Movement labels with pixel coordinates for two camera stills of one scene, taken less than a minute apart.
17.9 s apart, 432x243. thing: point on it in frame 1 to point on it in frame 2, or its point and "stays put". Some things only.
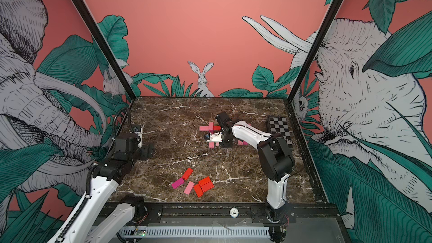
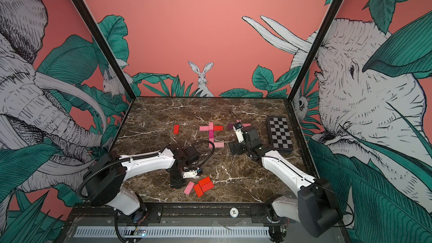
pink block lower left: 189,188 stays put
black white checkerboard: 280,124 stays put
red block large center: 206,184 stays put
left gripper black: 148,151 to 179,184
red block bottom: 198,190 stays put
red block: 187,173 to 176,129
